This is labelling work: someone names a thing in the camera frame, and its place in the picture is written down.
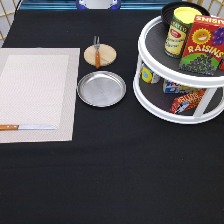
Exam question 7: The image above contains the round silver metal plate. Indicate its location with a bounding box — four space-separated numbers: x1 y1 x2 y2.
77 71 126 107

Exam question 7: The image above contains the wooden handled fork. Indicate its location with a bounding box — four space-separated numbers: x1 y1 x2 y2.
93 36 100 69

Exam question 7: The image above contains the blue yellow small package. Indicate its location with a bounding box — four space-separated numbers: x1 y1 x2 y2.
141 65 160 84

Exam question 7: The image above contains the round wooden coaster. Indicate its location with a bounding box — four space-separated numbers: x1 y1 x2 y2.
84 44 117 66

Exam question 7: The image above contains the white blue small carton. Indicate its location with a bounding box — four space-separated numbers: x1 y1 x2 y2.
163 80 197 94

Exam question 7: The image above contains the red orange snack box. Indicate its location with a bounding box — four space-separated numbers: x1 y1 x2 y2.
170 89 205 114

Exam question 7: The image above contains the white two-tier turntable rack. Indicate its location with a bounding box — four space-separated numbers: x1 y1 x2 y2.
133 16 224 124

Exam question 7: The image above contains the beige woven placemat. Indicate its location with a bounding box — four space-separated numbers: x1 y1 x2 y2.
0 48 80 143

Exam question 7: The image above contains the red raisins box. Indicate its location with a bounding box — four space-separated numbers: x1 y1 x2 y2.
179 15 224 76

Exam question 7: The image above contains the yellow lidded green can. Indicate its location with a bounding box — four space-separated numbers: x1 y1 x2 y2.
164 7 201 58

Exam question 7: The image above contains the black bowl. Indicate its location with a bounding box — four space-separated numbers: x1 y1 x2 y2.
161 1 210 28

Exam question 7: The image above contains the wooden handled knife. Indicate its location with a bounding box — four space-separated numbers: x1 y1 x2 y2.
0 124 57 131

